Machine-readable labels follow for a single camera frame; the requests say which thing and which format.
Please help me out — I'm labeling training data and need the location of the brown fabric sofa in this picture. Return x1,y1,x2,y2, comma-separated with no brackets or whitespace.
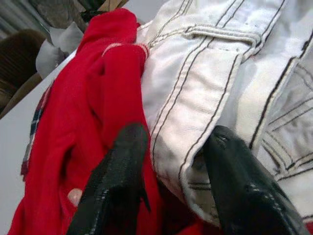
0,28,48,119

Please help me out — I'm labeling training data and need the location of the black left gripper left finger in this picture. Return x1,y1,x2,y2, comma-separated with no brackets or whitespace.
66,123,152,235

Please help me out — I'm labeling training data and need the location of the pale grey cloth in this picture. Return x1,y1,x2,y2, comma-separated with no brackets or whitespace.
36,21,85,79

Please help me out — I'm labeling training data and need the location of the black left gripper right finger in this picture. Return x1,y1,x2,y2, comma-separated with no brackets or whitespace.
202,125,311,235

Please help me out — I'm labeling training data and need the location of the red garment with plaid lining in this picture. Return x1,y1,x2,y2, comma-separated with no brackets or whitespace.
7,8,222,235

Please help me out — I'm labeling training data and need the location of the white pants black stitching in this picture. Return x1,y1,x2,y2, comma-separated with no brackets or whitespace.
135,0,313,227

